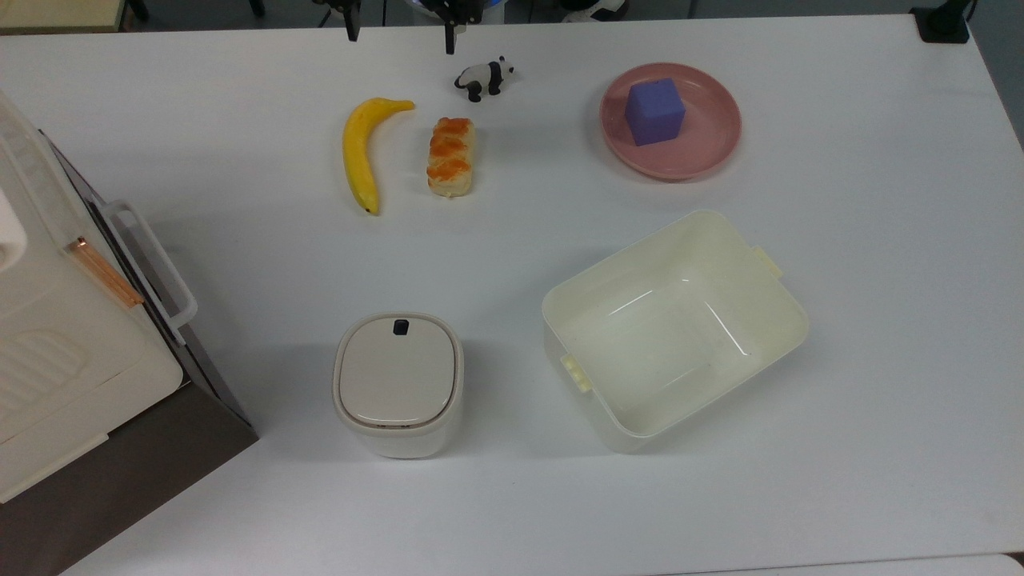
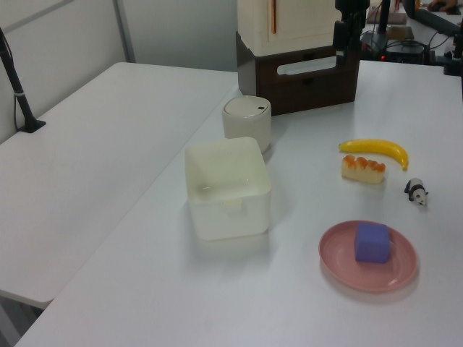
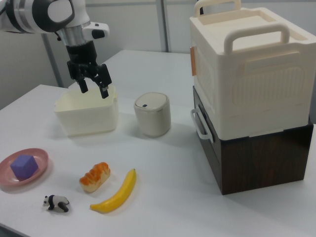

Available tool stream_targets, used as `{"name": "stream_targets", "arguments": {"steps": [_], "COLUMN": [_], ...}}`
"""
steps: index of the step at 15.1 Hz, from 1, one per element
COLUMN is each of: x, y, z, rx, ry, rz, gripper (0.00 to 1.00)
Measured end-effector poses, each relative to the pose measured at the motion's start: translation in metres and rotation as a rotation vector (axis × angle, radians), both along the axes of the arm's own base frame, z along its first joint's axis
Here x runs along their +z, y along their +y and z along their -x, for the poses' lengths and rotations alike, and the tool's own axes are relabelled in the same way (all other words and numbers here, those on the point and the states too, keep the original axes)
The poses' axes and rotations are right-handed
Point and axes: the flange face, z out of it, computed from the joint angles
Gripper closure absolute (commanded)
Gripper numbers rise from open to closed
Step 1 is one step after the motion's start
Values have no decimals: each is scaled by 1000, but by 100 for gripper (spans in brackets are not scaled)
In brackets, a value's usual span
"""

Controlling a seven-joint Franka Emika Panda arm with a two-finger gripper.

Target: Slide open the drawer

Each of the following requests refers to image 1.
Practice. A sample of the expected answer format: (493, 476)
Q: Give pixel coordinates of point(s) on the cream open plastic container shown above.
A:
(664, 336)

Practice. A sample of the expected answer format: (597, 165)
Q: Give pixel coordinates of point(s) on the dark brown wooden cabinet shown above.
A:
(120, 480)

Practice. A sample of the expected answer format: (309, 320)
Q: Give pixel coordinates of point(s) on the black stand base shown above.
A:
(942, 28)

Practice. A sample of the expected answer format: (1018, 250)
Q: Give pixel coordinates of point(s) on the pink plate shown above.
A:
(704, 152)

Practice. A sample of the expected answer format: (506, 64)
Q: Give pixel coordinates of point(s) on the purple cube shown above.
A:
(654, 112)

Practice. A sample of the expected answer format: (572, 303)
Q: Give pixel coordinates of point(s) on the yellow banana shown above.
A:
(358, 152)

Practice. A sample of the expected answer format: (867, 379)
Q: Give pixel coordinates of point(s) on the toy bread with orange glaze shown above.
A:
(450, 160)

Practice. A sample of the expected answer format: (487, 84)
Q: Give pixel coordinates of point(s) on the cream plastic storage box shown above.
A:
(64, 360)

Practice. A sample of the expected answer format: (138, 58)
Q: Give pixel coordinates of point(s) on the black white panda figurine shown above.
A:
(484, 78)

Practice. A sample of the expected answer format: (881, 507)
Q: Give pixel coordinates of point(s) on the tan wooden desk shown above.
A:
(56, 14)

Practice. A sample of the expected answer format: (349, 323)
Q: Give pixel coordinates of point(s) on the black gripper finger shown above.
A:
(353, 28)
(450, 36)

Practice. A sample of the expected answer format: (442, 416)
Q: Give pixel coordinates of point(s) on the beige lidded trash can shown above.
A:
(396, 376)

